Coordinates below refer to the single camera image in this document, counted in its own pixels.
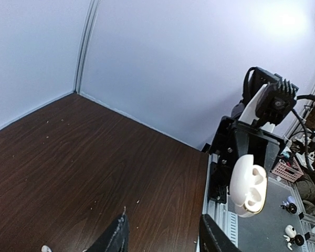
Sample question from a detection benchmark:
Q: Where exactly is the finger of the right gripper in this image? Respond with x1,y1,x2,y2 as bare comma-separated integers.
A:
215,146,238,188

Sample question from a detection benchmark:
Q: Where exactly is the right aluminium frame post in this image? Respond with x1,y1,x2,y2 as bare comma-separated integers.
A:
73,0,100,94

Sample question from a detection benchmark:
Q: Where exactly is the front aluminium rail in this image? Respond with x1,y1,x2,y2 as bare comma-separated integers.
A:
202,154,238,246

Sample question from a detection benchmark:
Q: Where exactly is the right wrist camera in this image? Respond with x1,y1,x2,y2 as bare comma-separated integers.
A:
231,67,299,133

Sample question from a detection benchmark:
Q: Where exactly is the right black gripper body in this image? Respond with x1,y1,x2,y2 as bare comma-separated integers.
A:
208,116,285,172

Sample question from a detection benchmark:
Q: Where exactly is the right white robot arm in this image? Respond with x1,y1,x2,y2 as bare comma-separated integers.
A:
207,116,285,204

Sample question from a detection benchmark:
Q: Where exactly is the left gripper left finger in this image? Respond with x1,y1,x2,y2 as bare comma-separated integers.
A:
85,214,130,252

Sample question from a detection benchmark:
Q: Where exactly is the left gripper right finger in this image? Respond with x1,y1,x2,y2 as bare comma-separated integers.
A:
199,214,240,252

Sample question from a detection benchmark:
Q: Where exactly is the pink plastic basket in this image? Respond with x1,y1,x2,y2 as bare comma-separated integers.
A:
271,158,303,183

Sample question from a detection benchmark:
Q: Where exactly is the white earbud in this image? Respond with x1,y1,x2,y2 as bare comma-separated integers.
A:
41,245,52,252

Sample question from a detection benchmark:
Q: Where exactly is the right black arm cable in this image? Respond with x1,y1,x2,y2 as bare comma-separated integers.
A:
290,94,315,174

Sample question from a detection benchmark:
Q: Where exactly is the white earbud charging case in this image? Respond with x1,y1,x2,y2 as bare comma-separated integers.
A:
229,154,268,218

